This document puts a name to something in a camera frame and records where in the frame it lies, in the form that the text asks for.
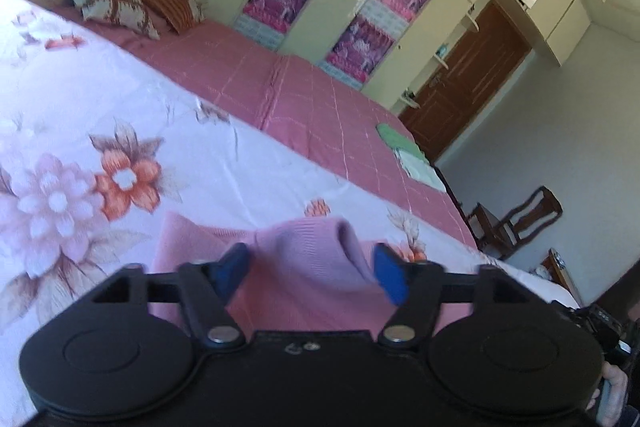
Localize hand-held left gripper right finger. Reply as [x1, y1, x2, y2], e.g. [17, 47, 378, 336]
[373, 243, 529, 351]

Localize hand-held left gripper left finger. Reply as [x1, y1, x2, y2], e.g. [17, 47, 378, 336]
[90, 242, 252, 352]

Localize pink sweater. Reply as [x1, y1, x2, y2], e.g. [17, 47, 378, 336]
[149, 212, 482, 339]

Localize person's right hand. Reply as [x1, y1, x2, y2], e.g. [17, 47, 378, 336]
[598, 363, 631, 427]

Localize white folded cloth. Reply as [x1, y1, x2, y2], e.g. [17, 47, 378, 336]
[394, 148, 447, 194]

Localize dark wooden chair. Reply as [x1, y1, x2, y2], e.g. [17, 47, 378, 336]
[467, 185, 564, 261]

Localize green folded cloth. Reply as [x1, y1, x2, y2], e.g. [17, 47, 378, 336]
[375, 123, 427, 158]

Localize pink checked bedspread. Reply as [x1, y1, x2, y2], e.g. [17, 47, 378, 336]
[50, 4, 482, 254]

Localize white floral blanket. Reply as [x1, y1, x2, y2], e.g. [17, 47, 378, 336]
[0, 0, 582, 427]

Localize brown wooden door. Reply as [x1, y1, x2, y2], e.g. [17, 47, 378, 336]
[397, 0, 532, 161]

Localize cream corner shelves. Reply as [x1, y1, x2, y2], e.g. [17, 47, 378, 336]
[400, 2, 481, 110]

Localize orange striped pillow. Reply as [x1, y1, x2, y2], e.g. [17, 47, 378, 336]
[127, 0, 207, 36]

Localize floral patterned pillow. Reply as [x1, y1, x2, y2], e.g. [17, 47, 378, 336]
[67, 0, 162, 40]

